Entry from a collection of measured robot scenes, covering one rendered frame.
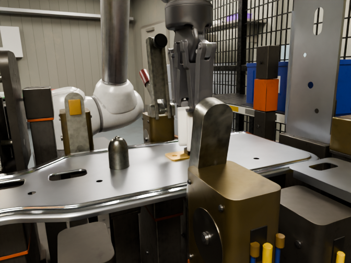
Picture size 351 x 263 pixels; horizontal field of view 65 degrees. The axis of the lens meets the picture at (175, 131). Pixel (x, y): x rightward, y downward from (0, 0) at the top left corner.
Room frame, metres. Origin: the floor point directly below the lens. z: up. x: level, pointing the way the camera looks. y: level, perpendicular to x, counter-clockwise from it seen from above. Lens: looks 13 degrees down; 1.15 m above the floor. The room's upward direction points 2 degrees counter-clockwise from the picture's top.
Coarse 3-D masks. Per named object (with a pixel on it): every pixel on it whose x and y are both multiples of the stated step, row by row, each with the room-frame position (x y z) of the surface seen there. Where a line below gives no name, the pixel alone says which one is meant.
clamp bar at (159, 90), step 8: (152, 40) 0.61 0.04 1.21; (160, 40) 0.58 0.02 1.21; (152, 48) 0.60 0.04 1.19; (160, 48) 0.58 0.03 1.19; (152, 56) 0.59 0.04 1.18; (160, 56) 0.61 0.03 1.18; (152, 64) 0.59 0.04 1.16; (160, 64) 0.61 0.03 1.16; (152, 72) 0.59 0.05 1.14; (160, 72) 0.61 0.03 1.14; (152, 80) 0.59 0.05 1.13; (160, 80) 0.60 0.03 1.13; (152, 88) 0.59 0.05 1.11; (160, 88) 0.60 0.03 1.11; (168, 88) 0.60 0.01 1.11; (152, 96) 0.59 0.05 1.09; (160, 96) 0.60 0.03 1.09; (168, 96) 0.59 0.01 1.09; (168, 104) 0.59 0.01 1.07; (168, 112) 0.59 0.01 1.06
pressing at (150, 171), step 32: (64, 160) 0.45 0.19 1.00; (96, 160) 0.45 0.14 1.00; (160, 160) 0.44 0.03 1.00; (256, 160) 0.42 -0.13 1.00; (288, 160) 0.42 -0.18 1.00; (0, 192) 0.33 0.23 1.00; (32, 192) 0.33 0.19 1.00; (64, 192) 0.32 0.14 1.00; (96, 192) 0.32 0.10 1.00; (128, 192) 0.32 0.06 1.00; (160, 192) 0.32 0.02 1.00; (0, 224) 0.27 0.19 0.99
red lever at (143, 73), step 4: (140, 72) 0.70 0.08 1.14; (144, 72) 0.69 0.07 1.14; (144, 76) 0.68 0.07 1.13; (148, 76) 0.68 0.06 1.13; (144, 80) 0.67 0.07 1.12; (148, 80) 0.66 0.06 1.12; (144, 84) 0.66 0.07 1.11; (148, 84) 0.65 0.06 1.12; (148, 88) 0.64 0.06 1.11; (160, 100) 0.61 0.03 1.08; (160, 104) 0.60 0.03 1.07; (160, 108) 0.59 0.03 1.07; (164, 108) 0.59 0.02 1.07; (160, 112) 0.58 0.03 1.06; (164, 112) 0.59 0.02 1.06
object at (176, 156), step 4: (184, 148) 0.46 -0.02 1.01; (172, 152) 0.47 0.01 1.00; (176, 152) 0.47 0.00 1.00; (180, 152) 0.47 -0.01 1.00; (184, 152) 0.46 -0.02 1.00; (188, 152) 0.45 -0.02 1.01; (168, 156) 0.45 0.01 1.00; (172, 156) 0.46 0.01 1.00; (176, 156) 0.46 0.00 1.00; (180, 156) 0.45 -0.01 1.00; (184, 156) 0.45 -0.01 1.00; (188, 156) 0.45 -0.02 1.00; (172, 160) 0.43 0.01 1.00; (176, 160) 0.43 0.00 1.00
